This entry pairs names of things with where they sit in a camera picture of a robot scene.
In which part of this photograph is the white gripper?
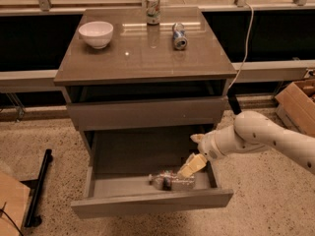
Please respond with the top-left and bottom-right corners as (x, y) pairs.
(177, 127), (237, 178)

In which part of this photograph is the clear plastic water bottle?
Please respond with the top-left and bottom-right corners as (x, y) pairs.
(149, 171), (195, 191)

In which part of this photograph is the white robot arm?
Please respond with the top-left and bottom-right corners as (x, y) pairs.
(177, 111), (315, 178)

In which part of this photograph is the closed grey top drawer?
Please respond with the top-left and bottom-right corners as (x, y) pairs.
(67, 97), (227, 131)

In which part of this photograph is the open grey middle drawer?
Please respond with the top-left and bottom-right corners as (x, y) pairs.
(71, 125), (233, 218)

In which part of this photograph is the grey drawer cabinet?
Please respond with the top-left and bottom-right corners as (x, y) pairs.
(54, 7), (236, 149)

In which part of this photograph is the black power plug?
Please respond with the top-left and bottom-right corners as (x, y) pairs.
(228, 95), (241, 115)

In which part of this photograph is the cardboard box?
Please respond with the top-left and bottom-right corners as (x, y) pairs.
(276, 79), (315, 137)

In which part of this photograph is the lying blue soda can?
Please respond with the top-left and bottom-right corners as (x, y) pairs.
(172, 23), (188, 50)

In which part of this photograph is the white ceramic bowl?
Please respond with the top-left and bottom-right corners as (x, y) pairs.
(79, 21), (113, 49)

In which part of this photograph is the black metal bar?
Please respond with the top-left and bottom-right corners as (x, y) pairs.
(24, 148), (53, 227)

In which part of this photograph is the wooden board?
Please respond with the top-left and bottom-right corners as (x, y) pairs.
(0, 171), (31, 236)

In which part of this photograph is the white power cable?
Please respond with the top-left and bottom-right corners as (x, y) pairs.
(226, 2), (255, 90)

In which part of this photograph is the thin black cable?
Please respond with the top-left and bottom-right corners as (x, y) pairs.
(0, 202), (25, 236)

